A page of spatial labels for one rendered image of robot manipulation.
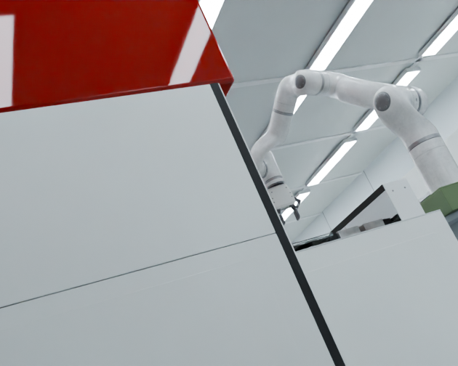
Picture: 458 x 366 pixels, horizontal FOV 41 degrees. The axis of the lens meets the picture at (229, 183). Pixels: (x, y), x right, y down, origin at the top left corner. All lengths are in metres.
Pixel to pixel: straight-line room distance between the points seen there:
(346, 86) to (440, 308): 0.98
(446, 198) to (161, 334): 1.11
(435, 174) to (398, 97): 0.28
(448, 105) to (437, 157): 4.65
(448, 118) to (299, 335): 5.67
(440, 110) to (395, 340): 5.39
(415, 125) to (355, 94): 0.28
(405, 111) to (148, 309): 1.27
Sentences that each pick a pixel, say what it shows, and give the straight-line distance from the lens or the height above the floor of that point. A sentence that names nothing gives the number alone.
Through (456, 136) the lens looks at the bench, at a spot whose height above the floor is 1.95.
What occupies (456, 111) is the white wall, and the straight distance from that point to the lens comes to 6.72.
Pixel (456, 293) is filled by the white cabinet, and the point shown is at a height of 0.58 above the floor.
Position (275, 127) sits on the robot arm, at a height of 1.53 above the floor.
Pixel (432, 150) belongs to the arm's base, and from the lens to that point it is 2.14.
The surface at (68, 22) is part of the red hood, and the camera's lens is 1.51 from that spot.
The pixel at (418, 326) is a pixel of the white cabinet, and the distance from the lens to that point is 1.66.
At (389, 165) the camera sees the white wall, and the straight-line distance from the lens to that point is 7.57.
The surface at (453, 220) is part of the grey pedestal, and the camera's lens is 2.02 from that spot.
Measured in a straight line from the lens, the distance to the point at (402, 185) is 1.92.
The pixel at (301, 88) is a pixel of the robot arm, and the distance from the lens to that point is 2.40.
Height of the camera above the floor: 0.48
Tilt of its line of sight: 21 degrees up
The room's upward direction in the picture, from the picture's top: 23 degrees counter-clockwise
